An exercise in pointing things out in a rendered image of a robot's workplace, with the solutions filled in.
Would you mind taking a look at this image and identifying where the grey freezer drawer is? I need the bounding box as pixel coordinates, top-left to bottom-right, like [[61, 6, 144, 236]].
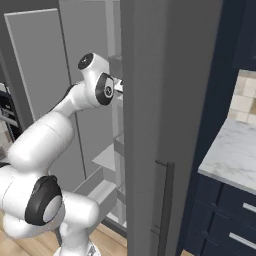
[[72, 165, 118, 216]]

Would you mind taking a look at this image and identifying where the navy base cabinet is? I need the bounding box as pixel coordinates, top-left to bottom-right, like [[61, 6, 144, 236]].
[[182, 172, 256, 256]]

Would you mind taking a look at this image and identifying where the large navy drawer front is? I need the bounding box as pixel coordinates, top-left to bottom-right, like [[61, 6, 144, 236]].
[[207, 213, 256, 256]]

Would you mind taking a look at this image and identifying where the grey fridge door with handle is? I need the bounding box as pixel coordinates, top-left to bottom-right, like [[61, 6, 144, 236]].
[[119, 0, 224, 256]]

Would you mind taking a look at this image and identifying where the pale grey fridge shelf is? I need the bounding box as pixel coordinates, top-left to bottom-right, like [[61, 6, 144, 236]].
[[92, 142, 117, 172]]

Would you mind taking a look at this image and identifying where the plain grey fridge door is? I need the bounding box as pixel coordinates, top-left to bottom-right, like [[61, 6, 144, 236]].
[[3, 7, 87, 193]]

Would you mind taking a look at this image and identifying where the long silver drawer handle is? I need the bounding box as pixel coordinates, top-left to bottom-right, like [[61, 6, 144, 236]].
[[228, 232, 256, 251]]

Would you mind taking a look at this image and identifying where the dark fridge door handle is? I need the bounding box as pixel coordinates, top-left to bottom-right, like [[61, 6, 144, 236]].
[[150, 159, 176, 256]]

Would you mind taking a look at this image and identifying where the grey fridge body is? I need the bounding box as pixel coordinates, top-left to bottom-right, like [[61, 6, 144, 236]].
[[57, 0, 128, 238]]

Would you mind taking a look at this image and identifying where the short silver drawer handle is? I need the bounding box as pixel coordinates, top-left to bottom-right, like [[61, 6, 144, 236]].
[[242, 202, 256, 215]]

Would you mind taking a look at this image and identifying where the small navy drawer front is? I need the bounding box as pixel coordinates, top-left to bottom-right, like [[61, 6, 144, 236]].
[[216, 183, 256, 224]]

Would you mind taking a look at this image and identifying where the navy wall cupboard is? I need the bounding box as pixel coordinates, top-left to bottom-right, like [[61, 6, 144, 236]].
[[232, 0, 256, 72]]

